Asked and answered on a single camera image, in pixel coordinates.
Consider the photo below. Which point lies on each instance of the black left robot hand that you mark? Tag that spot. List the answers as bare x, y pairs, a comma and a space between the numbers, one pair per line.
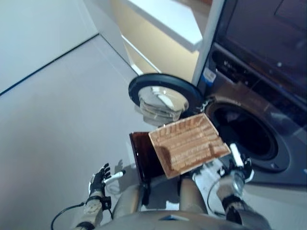
97, 183

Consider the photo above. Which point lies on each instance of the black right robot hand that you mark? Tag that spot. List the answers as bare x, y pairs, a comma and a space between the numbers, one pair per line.
236, 155

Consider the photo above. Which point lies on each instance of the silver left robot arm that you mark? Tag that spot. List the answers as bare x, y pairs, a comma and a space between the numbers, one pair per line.
92, 210

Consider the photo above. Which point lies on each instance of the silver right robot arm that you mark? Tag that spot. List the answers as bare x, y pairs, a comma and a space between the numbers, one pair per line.
239, 203

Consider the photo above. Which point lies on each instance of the dark grey washing machine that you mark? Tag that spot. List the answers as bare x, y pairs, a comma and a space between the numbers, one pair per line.
275, 115

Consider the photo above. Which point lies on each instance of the round washing machine door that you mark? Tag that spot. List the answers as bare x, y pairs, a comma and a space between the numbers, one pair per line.
165, 95

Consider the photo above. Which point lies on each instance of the woven wicker laundry basket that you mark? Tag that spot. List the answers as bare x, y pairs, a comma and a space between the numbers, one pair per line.
189, 148

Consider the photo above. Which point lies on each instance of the dark brown glossy stool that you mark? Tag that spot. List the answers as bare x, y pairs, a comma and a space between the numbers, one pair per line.
146, 155

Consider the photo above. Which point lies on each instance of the grey right robot leg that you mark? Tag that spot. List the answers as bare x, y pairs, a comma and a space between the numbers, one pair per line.
192, 196

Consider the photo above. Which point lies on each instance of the grey robot torso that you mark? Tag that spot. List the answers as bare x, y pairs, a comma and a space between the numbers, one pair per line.
168, 221

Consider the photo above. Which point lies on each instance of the blue label sticker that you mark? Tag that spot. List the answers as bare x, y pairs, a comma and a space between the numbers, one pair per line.
208, 75

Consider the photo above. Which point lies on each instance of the dark grey dryer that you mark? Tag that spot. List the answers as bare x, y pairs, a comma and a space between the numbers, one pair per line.
268, 28

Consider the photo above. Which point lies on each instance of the white cabinet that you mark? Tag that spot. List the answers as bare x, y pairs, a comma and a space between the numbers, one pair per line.
153, 31

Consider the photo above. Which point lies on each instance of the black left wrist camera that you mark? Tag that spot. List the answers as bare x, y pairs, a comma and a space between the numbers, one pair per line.
107, 203

